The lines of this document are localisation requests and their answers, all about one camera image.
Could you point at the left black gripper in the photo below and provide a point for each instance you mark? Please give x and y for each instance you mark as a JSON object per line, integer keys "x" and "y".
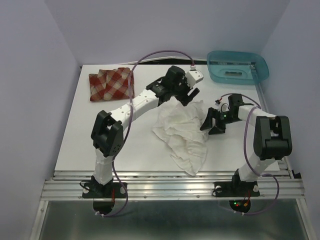
{"x": 184, "y": 99}

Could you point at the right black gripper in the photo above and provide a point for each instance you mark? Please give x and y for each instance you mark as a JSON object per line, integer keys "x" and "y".
{"x": 208, "y": 122}

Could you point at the white cloth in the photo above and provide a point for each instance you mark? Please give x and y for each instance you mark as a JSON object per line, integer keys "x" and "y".
{"x": 179, "y": 127}

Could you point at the red checked skirt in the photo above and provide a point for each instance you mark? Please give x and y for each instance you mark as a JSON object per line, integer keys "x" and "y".
{"x": 111, "y": 85}

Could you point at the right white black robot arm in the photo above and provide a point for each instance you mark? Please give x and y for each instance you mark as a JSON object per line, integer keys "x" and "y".
{"x": 272, "y": 141}

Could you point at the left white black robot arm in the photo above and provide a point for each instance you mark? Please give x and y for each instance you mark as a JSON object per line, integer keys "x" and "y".
{"x": 109, "y": 127}

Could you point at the teal plastic basket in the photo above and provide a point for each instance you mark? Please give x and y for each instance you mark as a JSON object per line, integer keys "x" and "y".
{"x": 236, "y": 68}

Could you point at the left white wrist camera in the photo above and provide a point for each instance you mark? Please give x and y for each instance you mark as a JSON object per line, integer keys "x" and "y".
{"x": 193, "y": 77}

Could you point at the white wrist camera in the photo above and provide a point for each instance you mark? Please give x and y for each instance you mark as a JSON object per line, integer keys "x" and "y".
{"x": 222, "y": 106}
{"x": 193, "y": 77}

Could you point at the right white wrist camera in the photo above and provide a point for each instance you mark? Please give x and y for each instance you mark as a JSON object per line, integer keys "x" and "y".
{"x": 222, "y": 106}

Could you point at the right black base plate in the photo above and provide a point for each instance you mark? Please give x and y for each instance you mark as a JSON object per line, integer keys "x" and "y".
{"x": 227, "y": 189}

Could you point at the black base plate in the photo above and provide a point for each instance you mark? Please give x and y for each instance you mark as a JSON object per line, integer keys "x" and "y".
{"x": 227, "y": 189}
{"x": 92, "y": 190}

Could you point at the aluminium frame rail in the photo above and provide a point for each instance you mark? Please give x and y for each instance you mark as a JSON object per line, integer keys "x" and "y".
{"x": 170, "y": 185}

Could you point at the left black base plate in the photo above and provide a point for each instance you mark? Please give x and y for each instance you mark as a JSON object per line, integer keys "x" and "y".
{"x": 92, "y": 190}

